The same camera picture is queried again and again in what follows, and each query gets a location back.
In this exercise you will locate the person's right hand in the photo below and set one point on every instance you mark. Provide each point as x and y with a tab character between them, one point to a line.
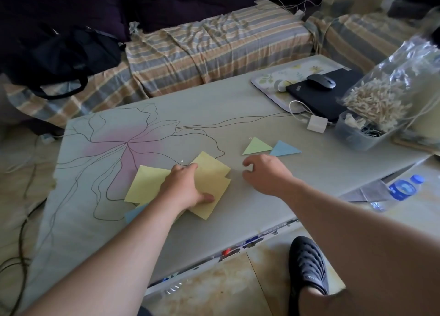
271	176

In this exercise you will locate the person's left hand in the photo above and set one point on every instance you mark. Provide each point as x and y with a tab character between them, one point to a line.
178	188

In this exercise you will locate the person's left thumb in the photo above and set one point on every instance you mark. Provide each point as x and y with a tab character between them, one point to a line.
205	199

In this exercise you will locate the person's right thumb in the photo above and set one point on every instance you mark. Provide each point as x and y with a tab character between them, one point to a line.
248	175

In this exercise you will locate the yellow square paper sheet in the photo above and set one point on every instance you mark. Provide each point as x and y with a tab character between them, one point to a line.
213	162
146	185
211	188

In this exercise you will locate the person's left forearm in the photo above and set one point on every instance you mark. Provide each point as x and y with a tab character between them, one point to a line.
113	267

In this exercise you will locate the person's right forearm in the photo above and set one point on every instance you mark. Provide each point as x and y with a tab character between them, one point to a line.
361	250

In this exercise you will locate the green folded paper triangle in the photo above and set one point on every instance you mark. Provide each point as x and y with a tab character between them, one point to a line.
256	147

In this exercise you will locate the blue folded paper triangle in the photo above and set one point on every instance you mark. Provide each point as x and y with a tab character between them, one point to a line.
283	149

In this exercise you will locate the grey table with flower drawing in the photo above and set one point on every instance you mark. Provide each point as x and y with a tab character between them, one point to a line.
206	120

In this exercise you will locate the blue square paper sheet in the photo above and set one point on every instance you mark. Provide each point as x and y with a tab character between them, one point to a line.
134	212

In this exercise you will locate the white charger block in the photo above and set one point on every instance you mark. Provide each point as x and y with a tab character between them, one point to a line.
317	124

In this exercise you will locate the white tape roll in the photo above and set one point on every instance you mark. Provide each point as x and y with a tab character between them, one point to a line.
282	85

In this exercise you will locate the floral mouse pad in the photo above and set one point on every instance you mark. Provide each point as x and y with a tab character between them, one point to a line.
275	75

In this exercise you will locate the black perforated clog shoe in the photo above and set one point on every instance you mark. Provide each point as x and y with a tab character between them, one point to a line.
307	264

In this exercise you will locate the black laptop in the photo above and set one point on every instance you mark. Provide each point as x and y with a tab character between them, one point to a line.
330	99

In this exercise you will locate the clear plastic container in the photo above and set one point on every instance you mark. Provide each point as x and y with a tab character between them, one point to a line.
354	138

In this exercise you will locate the black computer mouse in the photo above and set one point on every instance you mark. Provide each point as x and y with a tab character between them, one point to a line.
321	82

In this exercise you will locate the striped sofa cover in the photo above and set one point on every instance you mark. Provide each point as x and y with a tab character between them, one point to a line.
220	47

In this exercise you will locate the person's leg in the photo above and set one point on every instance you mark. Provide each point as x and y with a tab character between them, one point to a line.
319	303

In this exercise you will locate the heap of wooden clothespins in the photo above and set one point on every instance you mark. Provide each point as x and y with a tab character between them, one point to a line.
378	102

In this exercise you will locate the water bottle with blue label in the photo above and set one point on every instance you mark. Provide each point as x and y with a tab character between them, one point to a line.
400	190

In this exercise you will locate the clear plastic bag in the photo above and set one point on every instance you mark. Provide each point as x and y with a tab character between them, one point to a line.
405	65

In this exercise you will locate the dark blanket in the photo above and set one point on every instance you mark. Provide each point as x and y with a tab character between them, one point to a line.
154	3

